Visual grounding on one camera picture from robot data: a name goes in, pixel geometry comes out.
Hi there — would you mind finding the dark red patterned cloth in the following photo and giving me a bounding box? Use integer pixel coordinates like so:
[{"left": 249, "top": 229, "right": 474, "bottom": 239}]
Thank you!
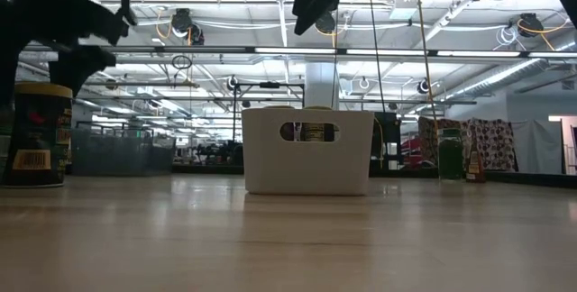
[{"left": 417, "top": 115, "right": 470, "bottom": 170}]

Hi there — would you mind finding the black hanging cable loop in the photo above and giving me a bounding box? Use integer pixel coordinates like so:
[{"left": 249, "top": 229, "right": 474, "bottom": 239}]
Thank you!
[{"left": 170, "top": 54, "right": 194, "bottom": 71}]

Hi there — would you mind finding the thin black hanging cable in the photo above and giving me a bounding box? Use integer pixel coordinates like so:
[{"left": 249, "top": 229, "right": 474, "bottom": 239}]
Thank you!
[{"left": 332, "top": 33, "right": 340, "bottom": 99}]

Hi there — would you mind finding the white column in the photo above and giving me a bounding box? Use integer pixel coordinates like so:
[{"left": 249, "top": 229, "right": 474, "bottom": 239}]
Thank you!
[{"left": 305, "top": 61, "right": 337, "bottom": 109}]

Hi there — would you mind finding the silver ventilation duct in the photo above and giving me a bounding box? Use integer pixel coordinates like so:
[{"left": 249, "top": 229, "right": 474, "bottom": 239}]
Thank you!
[{"left": 444, "top": 34, "right": 577, "bottom": 100}]

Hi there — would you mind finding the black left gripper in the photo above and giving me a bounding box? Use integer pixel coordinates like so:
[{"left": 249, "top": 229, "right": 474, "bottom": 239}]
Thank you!
[{"left": 0, "top": 0, "right": 133, "bottom": 97}]

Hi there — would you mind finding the white red patterned cloth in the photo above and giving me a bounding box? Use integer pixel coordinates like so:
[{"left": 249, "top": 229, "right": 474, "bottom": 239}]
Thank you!
[{"left": 466, "top": 118, "right": 519, "bottom": 173}]

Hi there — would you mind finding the white plastic bin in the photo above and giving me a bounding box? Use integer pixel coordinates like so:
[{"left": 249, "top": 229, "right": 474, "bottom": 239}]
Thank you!
[{"left": 241, "top": 107, "right": 376, "bottom": 196}]

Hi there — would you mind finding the long light bar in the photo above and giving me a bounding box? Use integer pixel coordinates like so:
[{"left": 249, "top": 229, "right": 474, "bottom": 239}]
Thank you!
[{"left": 17, "top": 44, "right": 577, "bottom": 59}]

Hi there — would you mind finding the black computer case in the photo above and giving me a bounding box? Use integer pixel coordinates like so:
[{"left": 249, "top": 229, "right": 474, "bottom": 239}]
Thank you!
[{"left": 372, "top": 111, "right": 403, "bottom": 171}]

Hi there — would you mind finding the yellow hanging cable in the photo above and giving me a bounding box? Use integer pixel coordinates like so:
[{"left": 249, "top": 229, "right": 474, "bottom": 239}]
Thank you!
[{"left": 413, "top": 0, "right": 441, "bottom": 132}]

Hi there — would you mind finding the black aluminium table frame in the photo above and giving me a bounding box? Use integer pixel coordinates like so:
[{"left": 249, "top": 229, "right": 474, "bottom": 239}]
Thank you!
[{"left": 62, "top": 163, "right": 577, "bottom": 190}]

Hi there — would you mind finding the yellow lid spice jar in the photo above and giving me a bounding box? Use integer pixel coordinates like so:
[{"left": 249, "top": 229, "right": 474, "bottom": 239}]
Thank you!
[
  {"left": 1, "top": 81, "right": 74, "bottom": 189},
  {"left": 298, "top": 105, "right": 338, "bottom": 143}
]

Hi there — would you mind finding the grey cloth sheet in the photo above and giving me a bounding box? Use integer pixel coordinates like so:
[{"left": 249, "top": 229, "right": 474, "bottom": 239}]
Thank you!
[{"left": 511, "top": 119, "right": 564, "bottom": 175}]

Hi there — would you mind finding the dark grey plastic bin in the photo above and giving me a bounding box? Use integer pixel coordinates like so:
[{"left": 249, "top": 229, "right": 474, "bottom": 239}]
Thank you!
[{"left": 70, "top": 120, "right": 177, "bottom": 178}]

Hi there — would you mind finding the brown orange spice packet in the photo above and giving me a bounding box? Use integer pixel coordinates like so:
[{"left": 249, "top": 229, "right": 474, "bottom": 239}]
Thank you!
[{"left": 465, "top": 141, "right": 487, "bottom": 184}]

